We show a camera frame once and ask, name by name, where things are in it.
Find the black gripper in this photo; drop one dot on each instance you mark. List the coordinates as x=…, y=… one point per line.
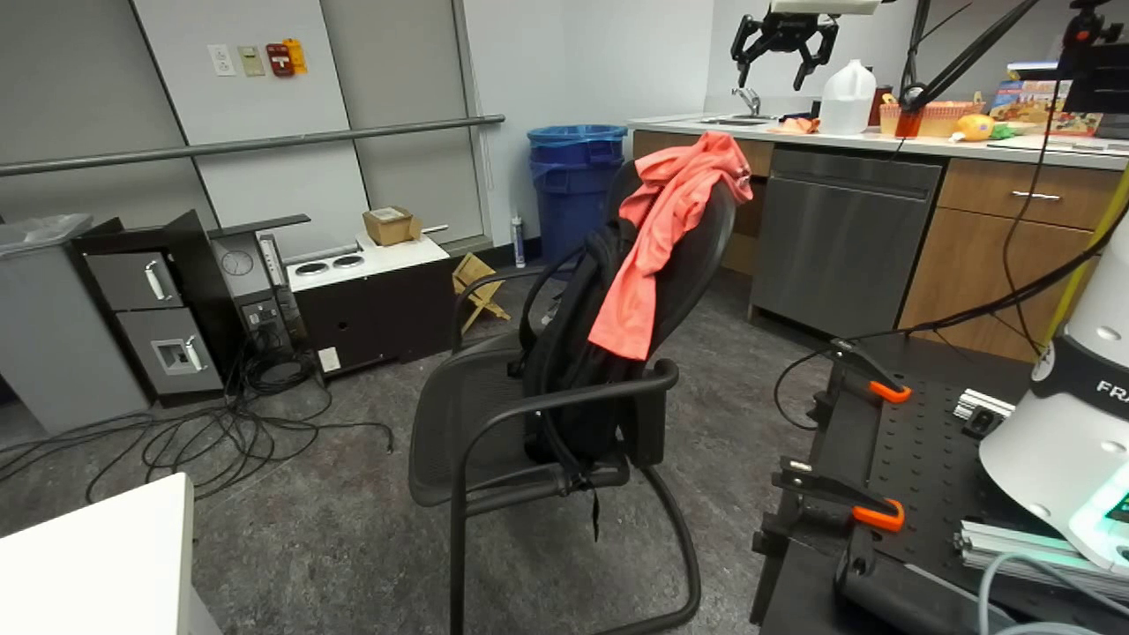
x=786, y=30

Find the salmon pink printed shirt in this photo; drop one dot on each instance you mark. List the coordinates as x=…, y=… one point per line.
x=659, y=235

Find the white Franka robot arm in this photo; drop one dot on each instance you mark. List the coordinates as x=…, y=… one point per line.
x=1060, y=447

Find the black mesh chair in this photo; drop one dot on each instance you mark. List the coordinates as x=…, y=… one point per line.
x=469, y=409

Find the white plastic jug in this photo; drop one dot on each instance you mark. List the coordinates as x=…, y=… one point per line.
x=847, y=98

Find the orange plastic bin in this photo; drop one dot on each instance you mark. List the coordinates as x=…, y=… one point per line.
x=936, y=122

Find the black boom stand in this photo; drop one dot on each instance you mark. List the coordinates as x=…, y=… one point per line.
x=958, y=56

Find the stainless steel dishwasher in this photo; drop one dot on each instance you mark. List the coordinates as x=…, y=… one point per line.
x=840, y=242

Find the blue recycling bin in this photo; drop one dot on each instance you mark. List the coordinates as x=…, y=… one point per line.
x=575, y=189

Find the wooden counter cabinet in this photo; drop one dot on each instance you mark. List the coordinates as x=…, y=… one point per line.
x=998, y=258

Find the black backpack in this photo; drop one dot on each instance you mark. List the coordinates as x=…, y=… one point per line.
x=575, y=375

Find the wooden folding stand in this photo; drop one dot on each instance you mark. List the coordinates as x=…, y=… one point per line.
x=482, y=294

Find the small white connector block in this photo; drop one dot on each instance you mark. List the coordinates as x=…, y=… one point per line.
x=983, y=408

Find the cardboard box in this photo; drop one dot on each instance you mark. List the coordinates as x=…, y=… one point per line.
x=389, y=227

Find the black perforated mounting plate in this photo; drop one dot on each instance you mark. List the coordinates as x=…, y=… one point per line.
x=929, y=458

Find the red fire alarm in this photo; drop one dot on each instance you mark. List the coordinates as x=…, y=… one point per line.
x=286, y=56

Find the silver aluminium extrusion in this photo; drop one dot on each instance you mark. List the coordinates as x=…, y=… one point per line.
x=1025, y=548

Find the black metal side stand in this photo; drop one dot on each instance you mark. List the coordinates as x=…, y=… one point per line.
x=265, y=294

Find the black filing cabinet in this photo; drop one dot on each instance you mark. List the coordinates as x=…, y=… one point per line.
x=152, y=303

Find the white table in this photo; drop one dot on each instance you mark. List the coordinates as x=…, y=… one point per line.
x=94, y=564

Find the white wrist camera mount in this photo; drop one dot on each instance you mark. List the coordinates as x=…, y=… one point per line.
x=824, y=3

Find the black tripod camera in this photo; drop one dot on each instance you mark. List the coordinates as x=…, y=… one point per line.
x=1094, y=56

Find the grey wall handrail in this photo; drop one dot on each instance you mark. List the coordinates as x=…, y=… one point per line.
x=233, y=144

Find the white light switch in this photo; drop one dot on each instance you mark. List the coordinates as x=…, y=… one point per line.
x=223, y=60

